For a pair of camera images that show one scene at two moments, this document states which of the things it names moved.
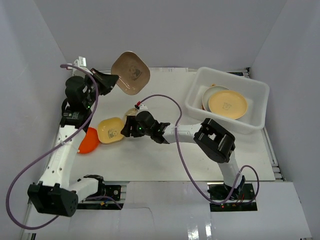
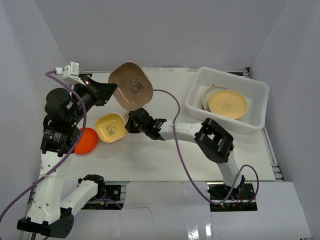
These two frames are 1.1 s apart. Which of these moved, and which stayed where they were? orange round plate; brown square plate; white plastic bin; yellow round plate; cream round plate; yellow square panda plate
Moved: yellow square panda plate; brown square plate
Stayed: cream round plate; white plastic bin; orange round plate; yellow round plate
